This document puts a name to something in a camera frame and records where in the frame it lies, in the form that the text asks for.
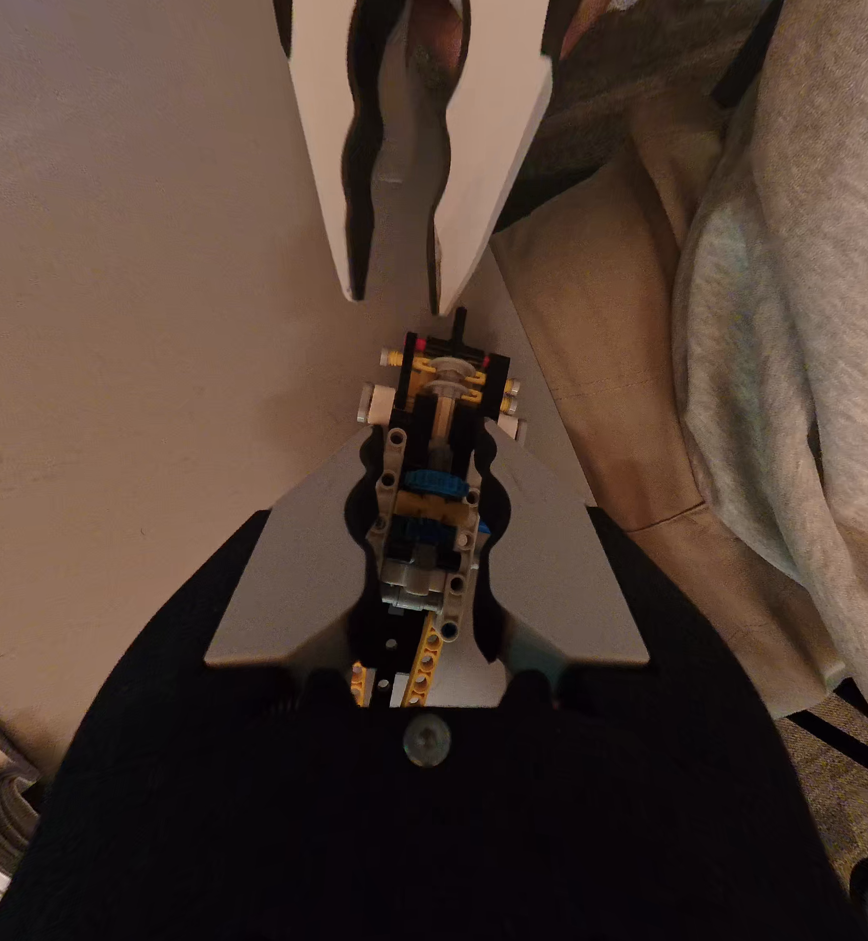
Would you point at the person's right hand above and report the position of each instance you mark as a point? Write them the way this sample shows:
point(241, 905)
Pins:
point(441, 40)

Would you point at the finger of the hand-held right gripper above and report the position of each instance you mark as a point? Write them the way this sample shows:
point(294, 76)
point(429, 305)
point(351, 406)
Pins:
point(500, 132)
point(320, 110)

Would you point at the person's beige pants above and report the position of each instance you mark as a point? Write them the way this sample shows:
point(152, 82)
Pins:
point(625, 353)

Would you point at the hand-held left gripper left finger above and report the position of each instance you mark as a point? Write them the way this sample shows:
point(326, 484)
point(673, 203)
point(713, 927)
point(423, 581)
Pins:
point(287, 573)

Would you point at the person's grey sweatshirt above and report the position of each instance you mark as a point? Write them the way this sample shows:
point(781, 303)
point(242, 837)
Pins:
point(809, 294)

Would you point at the lego technic vehicle assembly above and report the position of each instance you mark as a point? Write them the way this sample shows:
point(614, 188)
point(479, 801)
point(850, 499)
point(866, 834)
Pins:
point(434, 441)

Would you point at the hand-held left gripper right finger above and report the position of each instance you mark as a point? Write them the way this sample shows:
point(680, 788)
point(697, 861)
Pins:
point(566, 573)

